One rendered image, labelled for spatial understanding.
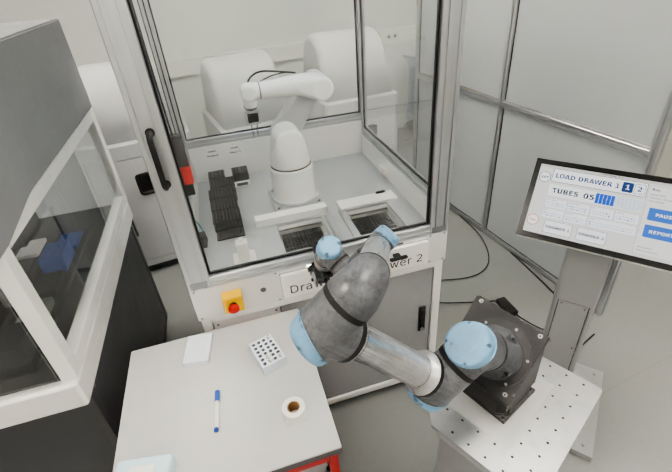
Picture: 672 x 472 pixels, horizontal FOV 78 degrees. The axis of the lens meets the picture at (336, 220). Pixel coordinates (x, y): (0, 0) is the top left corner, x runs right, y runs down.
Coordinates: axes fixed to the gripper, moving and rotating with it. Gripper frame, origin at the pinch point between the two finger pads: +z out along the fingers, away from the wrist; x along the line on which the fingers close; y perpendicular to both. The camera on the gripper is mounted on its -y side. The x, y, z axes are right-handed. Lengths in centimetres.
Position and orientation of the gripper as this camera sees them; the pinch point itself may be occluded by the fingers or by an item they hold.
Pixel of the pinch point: (319, 273)
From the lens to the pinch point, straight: 158.4
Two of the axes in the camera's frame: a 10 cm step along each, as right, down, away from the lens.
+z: -1.1, 4.1, 9.1
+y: 2.8, 8.9, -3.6
